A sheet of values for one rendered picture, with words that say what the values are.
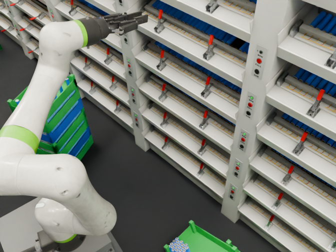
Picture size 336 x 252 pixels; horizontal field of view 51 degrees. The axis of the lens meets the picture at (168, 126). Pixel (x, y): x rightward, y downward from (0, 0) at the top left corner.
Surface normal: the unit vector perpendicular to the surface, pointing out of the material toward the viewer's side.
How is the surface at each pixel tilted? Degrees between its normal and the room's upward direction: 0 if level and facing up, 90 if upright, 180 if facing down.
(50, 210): 11
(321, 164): 18
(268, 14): 90
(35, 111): 45
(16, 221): 2
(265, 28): 90
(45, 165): 7
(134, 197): 0
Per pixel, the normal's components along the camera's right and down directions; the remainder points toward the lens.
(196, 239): -0.29, -0.81
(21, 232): -0.04, -0.65
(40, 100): 0.69, -0.44
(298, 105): -0.24, -0.48
